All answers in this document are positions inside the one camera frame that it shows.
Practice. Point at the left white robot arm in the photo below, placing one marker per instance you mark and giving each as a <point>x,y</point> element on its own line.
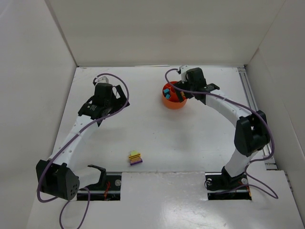
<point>57,176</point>

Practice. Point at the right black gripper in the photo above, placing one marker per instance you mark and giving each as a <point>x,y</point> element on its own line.
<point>182,86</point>

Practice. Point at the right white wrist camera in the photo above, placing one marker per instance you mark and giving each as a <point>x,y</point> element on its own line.
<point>182,71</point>

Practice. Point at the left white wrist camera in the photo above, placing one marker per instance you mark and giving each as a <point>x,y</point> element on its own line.
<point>100,79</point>

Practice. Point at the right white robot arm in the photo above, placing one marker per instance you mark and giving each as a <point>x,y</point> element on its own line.
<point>250,136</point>

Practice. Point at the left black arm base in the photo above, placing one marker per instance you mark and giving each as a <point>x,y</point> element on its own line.
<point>109,191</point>

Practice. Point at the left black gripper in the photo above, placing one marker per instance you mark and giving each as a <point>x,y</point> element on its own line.
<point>116,99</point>

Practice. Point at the orange round divided container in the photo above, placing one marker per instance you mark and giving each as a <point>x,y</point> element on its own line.
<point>172,103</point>

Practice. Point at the aluminium rail right side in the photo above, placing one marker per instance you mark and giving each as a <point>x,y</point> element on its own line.
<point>266,155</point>

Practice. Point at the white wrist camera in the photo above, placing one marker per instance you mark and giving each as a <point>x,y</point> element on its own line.
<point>100,79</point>
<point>182,71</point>

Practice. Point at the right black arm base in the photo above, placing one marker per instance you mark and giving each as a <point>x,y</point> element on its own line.
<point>219,188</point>

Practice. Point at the striped lego figure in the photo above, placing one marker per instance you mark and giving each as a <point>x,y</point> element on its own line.
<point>134,158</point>

